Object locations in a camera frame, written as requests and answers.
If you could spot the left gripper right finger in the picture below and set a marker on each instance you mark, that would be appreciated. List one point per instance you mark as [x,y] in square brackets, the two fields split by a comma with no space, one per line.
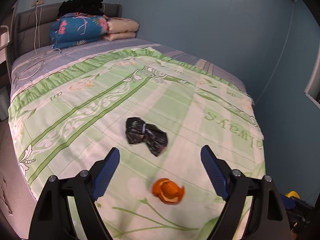
[232,186]

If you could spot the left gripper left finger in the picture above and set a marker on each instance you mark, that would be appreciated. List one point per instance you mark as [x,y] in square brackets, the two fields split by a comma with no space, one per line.
[87,187]

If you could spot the orange peel large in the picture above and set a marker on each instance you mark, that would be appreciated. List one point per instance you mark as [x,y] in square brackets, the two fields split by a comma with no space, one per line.
[168,191]

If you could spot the black plastic bag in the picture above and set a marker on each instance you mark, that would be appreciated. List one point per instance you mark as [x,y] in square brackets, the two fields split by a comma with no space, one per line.
[138,131]

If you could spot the green white floral quilt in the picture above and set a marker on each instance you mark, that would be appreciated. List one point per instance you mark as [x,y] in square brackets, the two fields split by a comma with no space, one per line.
[72,117]

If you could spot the window with red decal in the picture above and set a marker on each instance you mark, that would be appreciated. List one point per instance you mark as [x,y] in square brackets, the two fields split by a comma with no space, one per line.
[312,89]

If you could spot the small grey waste bin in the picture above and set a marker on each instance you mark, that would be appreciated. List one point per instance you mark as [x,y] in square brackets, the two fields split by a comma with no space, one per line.
[4,103]

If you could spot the bed with lavender sheet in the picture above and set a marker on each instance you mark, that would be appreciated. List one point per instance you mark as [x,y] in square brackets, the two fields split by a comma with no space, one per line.
[28,67]

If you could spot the blue floral folded blanket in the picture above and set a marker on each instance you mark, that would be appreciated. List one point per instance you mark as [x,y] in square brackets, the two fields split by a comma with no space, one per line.
[77,30]

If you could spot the beige folded blanket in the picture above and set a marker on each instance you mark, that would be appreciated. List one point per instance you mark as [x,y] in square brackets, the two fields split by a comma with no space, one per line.
[120,28]

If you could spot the grey padded headboard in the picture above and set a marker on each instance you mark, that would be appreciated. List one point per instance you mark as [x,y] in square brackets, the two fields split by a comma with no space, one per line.
[31,28]

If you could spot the white desk lamp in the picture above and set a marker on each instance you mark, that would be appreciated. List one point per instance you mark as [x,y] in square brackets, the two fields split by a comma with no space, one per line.
[4,35]

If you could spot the black clothing pile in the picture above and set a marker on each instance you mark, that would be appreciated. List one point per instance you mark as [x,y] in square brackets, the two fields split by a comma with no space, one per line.
[91,7]

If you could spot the wall power socket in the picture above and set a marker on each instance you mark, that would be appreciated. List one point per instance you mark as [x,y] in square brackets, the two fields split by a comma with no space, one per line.
[37,2]

